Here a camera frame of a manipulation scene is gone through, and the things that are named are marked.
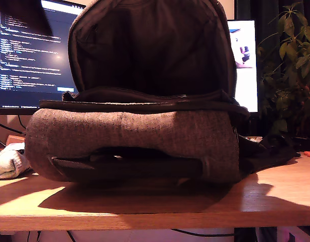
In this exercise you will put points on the grey fabric backpack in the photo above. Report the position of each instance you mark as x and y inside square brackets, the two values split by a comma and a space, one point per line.
[132, 131]

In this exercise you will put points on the white sock pair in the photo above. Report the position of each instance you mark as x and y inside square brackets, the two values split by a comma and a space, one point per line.
[6, 161]

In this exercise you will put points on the monitor showing dark code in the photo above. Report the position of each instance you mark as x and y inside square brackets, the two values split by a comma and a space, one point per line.
[31, 63]

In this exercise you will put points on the green leafy houseplant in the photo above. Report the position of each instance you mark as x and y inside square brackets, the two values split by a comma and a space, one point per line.
[291, 83]

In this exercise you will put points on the small orange box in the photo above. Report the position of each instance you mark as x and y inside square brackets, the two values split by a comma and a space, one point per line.
[14, 139]

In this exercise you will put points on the black table leg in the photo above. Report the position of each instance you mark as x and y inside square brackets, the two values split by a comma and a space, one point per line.
[246, 235]

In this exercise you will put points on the dark curtain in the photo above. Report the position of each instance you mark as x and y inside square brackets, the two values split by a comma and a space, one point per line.
[261, 15]

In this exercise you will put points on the monitor showing camera views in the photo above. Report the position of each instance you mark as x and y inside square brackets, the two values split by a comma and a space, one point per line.
[246, 88]

